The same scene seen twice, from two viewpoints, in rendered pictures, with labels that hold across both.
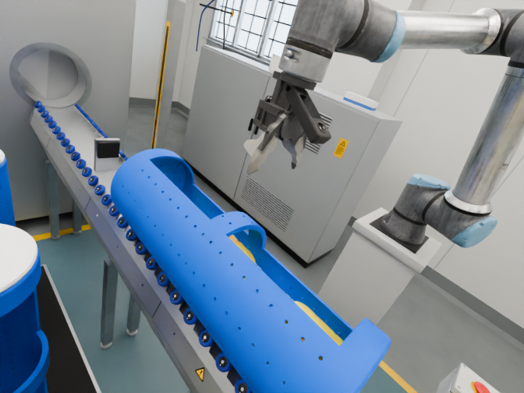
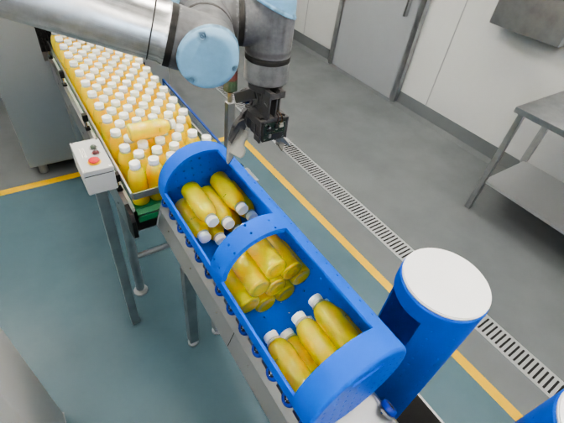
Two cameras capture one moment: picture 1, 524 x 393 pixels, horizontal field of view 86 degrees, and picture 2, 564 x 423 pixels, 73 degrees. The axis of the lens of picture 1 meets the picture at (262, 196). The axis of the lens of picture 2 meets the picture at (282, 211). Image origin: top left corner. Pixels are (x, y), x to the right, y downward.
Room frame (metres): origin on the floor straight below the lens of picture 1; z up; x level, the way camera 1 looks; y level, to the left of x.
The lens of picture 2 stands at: (1.30, 0.27, 1.94)
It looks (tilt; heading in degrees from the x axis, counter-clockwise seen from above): 42 degrees down; 195
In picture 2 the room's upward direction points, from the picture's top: 9 degrees clockwise
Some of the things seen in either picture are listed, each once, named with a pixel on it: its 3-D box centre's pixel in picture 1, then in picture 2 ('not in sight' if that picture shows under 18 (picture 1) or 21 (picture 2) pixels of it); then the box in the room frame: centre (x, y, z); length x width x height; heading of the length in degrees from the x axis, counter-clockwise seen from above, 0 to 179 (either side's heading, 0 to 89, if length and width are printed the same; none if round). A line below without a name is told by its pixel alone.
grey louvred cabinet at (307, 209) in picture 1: (264, 146); not in sight; (2.88, 0.14, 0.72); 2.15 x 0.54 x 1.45; 54
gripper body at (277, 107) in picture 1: (285, 107); (264, 108); (0.60, 0.01, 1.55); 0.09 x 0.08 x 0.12; 52
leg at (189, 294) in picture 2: not in sight; (190, 309); (0.42, -0.33, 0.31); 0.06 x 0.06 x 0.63; 54
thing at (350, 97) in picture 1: (360, 101); not in sight; (2.39, -0.49, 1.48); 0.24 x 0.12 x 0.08; 62
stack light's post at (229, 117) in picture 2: not in sight; (227, 192); (-0.19, -0.44, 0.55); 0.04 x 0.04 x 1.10; 54
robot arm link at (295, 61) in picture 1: (302, 65); (267, 70); (0.59, 0.01, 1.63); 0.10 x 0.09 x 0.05; 142
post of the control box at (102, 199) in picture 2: not in sight; (119, 262); (0.44, -0.68, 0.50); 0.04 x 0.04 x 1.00; 54
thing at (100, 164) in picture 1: (107, 155); not in sight; (1.12, 0.73, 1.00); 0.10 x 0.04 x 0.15; 144
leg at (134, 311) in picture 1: (136, 295); not in sight; (1.00, 0.46, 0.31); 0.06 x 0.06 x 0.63; 54
